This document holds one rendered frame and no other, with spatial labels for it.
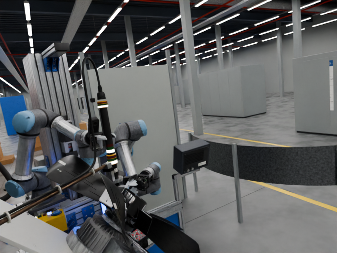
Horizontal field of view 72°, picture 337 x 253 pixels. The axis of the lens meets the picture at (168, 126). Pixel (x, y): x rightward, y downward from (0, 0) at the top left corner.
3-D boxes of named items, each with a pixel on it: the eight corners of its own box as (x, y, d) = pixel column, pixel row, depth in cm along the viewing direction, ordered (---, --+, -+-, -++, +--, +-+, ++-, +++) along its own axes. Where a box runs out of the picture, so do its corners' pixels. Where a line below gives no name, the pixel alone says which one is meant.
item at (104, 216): (133, 240, 95) (136, 235, 96) (108, 225, 89) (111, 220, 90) (121, 225, 107) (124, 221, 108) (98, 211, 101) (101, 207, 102)
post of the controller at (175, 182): (177, 201, 169) (173, 175, 166) (175, 200, 171) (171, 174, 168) (180, 200, 170) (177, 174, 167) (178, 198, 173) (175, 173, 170)
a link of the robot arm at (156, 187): (143, 195, 149) (140, 178, 147) (158, 189, 155) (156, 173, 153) (148, 199, 142) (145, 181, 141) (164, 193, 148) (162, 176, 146)
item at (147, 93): (111, 230, 295) (78, 51, 261) (110, 229, 300) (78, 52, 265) (187, 198, 357) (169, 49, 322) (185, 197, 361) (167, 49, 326)
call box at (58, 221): (35, 245, 119) (30, 226, 118) (34, 236, 128) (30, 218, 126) (68, 232, 127) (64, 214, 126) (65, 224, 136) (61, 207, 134)
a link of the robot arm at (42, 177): (54, 181, 161) (50, 163, 158) (39, 190, 148) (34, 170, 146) (40, 182, 164) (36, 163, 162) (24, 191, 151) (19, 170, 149)
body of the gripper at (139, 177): (143, 178, 124) (153, 170, 135) (129, 176, 128) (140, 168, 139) (144, 192, 126) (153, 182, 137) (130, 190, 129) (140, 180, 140)
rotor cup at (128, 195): (137, 235, 96) (156, 208, 100) (111, 219, 90) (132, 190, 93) (125, 221, 108) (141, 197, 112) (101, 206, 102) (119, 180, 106)
